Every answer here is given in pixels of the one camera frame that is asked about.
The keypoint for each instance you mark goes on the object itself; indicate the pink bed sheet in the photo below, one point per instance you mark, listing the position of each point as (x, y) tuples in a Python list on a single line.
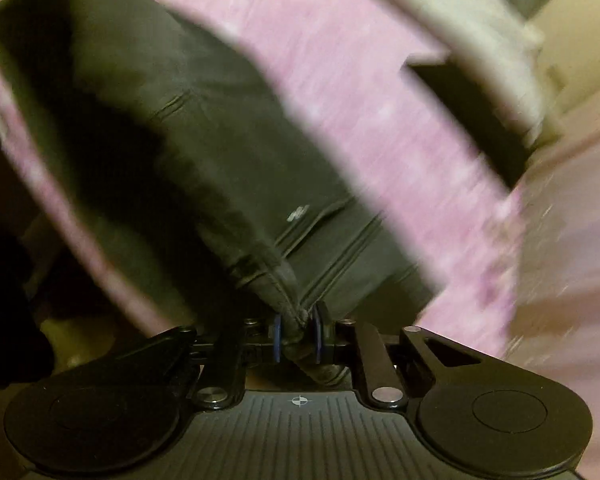
[(380, 170)]

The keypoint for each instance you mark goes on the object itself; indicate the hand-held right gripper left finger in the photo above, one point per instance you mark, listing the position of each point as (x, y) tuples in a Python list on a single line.
[(277, 337)]

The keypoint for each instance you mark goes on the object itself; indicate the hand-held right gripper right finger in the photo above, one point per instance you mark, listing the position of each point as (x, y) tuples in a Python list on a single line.
[(318, 332)]

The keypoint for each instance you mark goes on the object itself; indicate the dark grey pants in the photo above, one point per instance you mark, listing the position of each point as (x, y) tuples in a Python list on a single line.
[(190, 170)]

